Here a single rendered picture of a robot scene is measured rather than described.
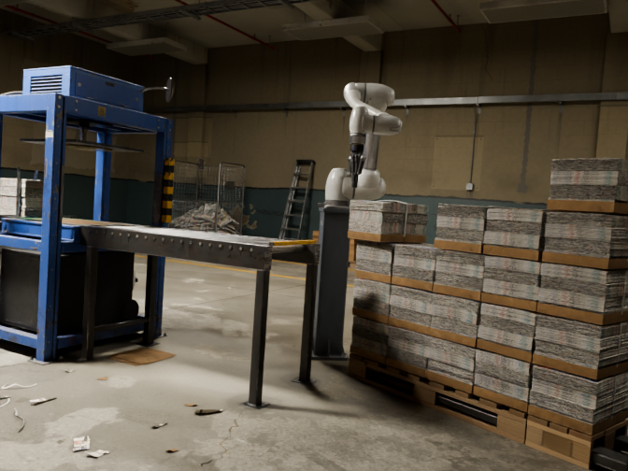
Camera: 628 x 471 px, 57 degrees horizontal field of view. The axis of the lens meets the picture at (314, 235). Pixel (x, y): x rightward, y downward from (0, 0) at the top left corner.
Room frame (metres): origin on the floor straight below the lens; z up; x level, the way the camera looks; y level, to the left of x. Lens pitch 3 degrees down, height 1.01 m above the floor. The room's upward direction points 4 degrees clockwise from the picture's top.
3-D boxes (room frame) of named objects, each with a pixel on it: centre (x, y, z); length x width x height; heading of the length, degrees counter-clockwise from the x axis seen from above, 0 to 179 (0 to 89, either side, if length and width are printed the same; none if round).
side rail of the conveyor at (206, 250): (3.14, 0.80, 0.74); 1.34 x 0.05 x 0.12; 61
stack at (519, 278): (3.11, -0.78, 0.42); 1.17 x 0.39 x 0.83; 41
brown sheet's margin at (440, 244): (3.01, -0.86, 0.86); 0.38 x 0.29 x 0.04; 130
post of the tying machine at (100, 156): (4.37, 1.63, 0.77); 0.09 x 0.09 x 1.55; 61
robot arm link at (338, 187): (3.88, -0.15, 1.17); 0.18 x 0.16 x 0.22; 93
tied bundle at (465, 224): (3.01, -0.87, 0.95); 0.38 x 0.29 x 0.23; 130
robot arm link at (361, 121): (3.23, -0.22, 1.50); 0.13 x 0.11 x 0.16; 93
